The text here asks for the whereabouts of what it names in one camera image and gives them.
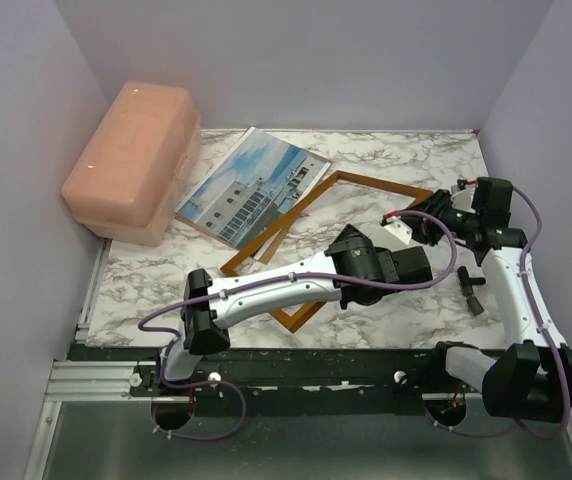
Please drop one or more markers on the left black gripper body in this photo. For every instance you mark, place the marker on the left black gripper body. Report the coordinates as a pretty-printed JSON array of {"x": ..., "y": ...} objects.
[{"x": 350, "y": 230}]

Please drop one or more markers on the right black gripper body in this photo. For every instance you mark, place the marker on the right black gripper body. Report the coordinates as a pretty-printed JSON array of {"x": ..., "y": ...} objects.
[{"x": 458, "y": 221}]

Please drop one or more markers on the brown wooden picture frame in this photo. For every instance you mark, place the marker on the brown wooden picture frame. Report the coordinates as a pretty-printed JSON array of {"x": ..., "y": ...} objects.
[{"x": 280, "y": 227}]

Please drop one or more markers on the photo of white building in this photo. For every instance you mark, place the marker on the photo of white building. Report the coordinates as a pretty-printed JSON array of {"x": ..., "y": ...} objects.
[{"x": 260, "y": 179}]

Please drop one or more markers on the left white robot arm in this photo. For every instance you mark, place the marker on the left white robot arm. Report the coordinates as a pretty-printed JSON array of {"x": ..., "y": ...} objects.
[{"x": 232, "y": 300}]

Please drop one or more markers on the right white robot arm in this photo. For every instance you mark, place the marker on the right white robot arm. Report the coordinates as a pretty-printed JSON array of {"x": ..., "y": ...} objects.
[{"x": 532, "y": 378}]

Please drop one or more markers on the small black tool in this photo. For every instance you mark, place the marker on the small black tool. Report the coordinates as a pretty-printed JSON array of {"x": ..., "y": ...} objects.
[{"x": 467, "y": 284}]

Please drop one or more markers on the pink translucent plastic storage box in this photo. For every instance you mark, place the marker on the pink translucent plastic storage box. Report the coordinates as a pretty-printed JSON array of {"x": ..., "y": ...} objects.
[{"x": 130, "y": 178}]

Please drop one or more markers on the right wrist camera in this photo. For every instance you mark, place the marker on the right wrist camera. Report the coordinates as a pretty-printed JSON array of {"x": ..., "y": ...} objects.
[{"x": 462, "y": 194}]

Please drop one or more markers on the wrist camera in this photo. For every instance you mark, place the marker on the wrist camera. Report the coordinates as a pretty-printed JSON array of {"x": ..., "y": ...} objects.
[
  {"x": 396, "y": 229},
  {"x": 462, "y": 194}
]

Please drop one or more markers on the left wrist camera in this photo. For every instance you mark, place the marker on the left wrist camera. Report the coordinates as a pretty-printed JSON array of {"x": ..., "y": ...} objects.
[{"x": 396, "y": 229}]

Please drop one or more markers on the black mounting base rail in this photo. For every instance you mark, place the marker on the black mounting base rail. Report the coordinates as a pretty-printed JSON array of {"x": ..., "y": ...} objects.
[{"x": 285, "y": 382}]

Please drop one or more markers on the aluminium extrusion frame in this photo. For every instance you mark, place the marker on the aluminium extrusion frame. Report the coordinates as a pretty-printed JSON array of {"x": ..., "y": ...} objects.
[{"x": 100, "y": 432}]

